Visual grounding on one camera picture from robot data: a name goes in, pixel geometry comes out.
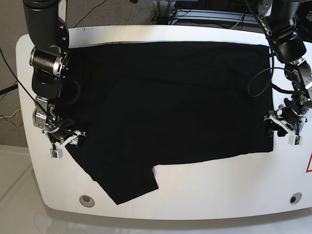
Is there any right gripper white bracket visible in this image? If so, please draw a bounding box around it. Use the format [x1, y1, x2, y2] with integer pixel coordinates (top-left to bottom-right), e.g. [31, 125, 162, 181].
[50, 130, 86, 151]

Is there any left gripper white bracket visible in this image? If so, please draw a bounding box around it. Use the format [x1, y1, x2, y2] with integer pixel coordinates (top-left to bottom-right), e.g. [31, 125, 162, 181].
[264, 104, 306, 137]

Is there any black T-shirt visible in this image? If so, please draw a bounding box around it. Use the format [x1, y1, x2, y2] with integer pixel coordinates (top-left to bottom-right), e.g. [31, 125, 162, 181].
[55, 42, 273, 204]

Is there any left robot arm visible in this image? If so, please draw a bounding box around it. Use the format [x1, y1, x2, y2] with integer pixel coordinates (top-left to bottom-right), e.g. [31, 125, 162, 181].
[245, 0, 312, 145]

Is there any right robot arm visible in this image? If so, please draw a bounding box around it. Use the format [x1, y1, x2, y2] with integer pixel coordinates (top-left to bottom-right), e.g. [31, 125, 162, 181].
[23, 0, 85, 158]

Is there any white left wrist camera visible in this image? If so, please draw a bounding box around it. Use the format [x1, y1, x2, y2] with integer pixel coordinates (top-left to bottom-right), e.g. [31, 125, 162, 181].
[288, 135, 302, 146]

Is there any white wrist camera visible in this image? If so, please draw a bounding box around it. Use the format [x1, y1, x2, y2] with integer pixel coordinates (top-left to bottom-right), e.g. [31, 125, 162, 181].
[50, 149, 63, 159]
[288, 135, 302, 146]

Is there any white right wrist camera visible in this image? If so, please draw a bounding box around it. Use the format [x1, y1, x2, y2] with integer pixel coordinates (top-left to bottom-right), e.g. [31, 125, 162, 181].
[50, 149, 63, 159]

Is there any white floor cable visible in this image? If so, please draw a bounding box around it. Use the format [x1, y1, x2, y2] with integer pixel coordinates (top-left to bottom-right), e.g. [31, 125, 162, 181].
[0, 109, 20, 129]

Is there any aluminium frame rail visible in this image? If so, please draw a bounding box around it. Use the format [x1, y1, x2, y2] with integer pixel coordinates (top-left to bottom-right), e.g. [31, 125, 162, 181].
[173, 9, 257, 28]

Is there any yellow cable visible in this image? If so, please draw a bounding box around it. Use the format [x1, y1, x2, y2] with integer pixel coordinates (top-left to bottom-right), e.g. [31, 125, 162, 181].
[121, 3, 134, 25]

